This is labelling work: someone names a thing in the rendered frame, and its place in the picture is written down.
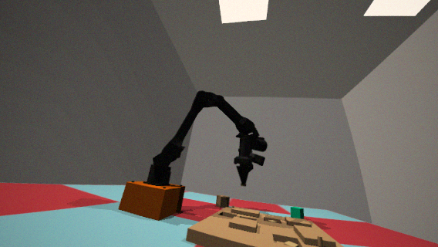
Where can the small green block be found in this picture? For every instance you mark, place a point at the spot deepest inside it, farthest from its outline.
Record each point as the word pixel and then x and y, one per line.
pixel 297 212

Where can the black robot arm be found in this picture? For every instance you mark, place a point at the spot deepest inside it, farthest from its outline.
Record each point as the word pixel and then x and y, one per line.
pixel 159 174

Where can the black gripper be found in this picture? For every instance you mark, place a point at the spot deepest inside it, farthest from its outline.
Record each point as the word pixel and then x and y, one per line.
pixel 245 163

